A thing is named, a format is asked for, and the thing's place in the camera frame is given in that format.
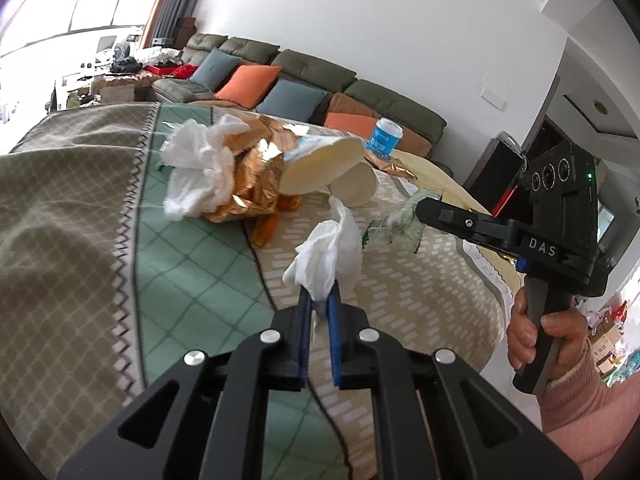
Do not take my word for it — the person's right hand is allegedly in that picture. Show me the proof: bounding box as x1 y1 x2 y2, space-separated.
506 290 591 380

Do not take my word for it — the orange peel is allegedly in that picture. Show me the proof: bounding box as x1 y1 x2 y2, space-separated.
248 192 302 249

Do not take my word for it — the large beige paper cup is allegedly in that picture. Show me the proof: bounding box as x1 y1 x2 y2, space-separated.
278 132 364 196

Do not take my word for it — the large white tissue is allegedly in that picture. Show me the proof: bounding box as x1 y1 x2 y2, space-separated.
159 114 251 221

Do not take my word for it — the black luggage case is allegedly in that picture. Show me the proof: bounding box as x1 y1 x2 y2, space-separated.
462 130 526 216

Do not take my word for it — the clear plastic wrapper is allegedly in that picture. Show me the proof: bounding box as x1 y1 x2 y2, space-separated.
361 187 446 253

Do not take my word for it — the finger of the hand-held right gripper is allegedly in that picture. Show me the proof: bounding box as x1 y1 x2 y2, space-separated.
416 197 512 254

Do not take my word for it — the white office chair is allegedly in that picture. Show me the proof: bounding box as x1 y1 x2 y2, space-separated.
80 35 116 68

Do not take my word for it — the gold foil wrapper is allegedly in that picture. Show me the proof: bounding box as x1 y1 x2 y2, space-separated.
200 116 311 228

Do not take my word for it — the person's right forearm pink sleeve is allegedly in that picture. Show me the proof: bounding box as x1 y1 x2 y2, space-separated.
537 340 640 480

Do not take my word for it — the cluttered coffee table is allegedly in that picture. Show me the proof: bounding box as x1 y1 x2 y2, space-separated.
50 67 151 108

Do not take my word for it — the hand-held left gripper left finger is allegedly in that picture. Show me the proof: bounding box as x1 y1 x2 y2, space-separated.
57 287 313 480

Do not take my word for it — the grey-blue cushion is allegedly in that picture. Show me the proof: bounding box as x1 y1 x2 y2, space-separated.
256 78 328 123
190 48 242 92

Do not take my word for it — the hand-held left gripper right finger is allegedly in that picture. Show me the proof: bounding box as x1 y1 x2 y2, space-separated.
326 280 583 480

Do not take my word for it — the large balcony window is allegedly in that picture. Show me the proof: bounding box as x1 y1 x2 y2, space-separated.
0 0 168 58

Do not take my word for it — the small white paper cup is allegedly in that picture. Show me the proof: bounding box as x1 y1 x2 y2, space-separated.
327 164 377 208

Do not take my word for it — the cardboard box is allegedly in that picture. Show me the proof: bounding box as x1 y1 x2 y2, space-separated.
587 317 623 376

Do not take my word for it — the olive green sofa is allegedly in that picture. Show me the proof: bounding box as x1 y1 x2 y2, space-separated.
150 32 448 161

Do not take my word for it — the small white tissue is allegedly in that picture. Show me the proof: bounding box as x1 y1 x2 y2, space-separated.
282 196 364 306

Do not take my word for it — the white wall switch plate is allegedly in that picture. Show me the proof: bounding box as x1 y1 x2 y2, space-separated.
480 72 508 108

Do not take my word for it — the pile of white bags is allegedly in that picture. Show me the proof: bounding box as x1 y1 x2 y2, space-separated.
132 46 181 63

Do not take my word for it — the orange cushion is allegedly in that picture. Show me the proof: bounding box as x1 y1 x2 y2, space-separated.
324 111 378 141
215 64 282 110

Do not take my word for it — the blue cup with white lid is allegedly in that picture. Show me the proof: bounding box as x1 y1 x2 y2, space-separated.
366 117 404 157

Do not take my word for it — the brown back cushion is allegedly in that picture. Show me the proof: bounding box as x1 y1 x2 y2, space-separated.
327 92 433 158

